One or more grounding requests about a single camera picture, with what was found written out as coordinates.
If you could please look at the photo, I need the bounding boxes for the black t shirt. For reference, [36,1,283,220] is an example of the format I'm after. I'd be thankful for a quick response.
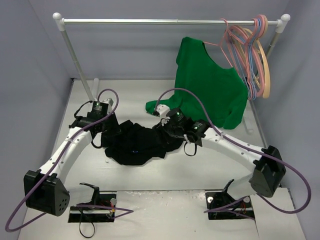
[101,120,183,166]

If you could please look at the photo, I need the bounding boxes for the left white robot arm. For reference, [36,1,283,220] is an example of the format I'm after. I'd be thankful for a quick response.
[23,98,116,217]

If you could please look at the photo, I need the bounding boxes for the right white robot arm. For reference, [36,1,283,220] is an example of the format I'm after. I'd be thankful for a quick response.
[153,104,286,206]

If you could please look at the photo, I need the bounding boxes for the green t shirt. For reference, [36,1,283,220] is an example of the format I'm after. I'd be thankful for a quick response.
[160,37,248,130]

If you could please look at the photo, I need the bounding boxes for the pink hanger holding green shirt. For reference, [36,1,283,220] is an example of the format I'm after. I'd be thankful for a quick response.
[203,17,234,68]

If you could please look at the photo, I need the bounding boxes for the bunch of coloured hangers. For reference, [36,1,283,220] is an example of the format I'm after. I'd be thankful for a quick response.
[223,14,271,100]

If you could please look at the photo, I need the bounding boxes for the metal clothes rack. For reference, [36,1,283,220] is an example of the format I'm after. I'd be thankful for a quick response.
[52,12,291,101]

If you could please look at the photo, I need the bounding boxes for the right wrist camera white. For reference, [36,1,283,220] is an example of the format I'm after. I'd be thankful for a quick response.
[153,104,170,118]

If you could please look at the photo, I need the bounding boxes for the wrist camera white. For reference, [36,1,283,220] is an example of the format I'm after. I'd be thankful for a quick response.
[153,104,170,118]
[100,98,114,115]

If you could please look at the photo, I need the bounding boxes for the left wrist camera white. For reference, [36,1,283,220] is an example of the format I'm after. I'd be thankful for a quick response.
[100,98,114,115]

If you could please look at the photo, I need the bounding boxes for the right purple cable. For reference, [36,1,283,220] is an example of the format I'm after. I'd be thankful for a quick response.
[154,87,312,215]

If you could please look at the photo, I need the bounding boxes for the purple cable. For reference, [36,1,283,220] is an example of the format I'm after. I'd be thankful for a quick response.
[5,88,134,232]
[154,87,312,215]

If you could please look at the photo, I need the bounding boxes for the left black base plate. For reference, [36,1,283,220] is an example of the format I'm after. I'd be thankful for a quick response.
[67,192,117,223]

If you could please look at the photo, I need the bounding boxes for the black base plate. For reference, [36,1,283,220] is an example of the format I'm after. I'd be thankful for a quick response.
[67,192,117,223]
[205,191,255,221]

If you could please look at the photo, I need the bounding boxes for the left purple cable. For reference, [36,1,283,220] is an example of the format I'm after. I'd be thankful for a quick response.
[5,88,134,232]

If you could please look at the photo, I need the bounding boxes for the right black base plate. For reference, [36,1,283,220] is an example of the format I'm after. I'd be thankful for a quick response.
[205,191,255,221]

